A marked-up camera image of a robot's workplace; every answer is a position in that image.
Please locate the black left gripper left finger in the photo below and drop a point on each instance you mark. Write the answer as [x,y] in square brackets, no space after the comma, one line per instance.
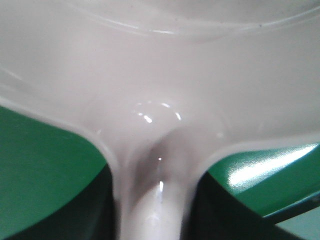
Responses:
[90,215]

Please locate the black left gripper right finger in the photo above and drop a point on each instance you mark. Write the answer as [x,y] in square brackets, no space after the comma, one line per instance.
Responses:
[217,215]

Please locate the pink plastic dustpan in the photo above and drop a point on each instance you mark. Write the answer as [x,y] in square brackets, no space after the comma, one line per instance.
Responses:
[164,88]

